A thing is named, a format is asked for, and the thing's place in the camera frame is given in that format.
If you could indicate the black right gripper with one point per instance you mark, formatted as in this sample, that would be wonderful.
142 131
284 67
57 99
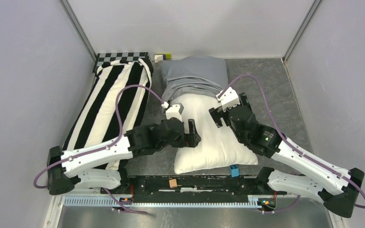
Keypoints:
216 113

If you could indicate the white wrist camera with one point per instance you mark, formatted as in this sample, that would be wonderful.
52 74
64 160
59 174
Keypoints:
228 99
173 111

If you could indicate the right aluminium corner post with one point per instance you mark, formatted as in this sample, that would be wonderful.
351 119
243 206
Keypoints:
301 30

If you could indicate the left aluminium corner post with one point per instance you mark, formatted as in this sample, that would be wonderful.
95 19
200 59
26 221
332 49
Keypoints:
78 27

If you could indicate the checkerboard calibration board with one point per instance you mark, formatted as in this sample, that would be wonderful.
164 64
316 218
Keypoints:
124 56

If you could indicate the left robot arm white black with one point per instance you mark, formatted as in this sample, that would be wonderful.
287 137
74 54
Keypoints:
78 168

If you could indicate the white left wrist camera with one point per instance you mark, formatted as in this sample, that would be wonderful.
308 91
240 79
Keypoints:
173 111

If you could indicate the orange small cube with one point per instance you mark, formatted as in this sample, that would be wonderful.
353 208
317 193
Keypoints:
173 183

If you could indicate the black white striped pillow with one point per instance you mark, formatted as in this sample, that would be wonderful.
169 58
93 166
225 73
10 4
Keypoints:
119 86

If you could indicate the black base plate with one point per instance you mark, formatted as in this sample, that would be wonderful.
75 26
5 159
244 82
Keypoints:
193 189

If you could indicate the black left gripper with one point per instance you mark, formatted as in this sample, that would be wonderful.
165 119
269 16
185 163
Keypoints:
190 139

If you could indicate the white yellow-green small block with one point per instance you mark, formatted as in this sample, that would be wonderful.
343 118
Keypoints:
162 56

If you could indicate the aluminium corner post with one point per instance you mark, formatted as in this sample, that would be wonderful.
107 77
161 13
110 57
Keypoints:
78 27
301 30

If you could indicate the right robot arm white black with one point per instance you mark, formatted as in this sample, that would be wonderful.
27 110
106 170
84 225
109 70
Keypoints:
336 188

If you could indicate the grey pillowcase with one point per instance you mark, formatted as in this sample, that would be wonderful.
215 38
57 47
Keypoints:
199 75

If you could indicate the blue small box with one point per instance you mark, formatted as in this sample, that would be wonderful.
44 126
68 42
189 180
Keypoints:
234 170

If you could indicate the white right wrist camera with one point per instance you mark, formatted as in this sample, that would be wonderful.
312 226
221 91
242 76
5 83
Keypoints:
228 99

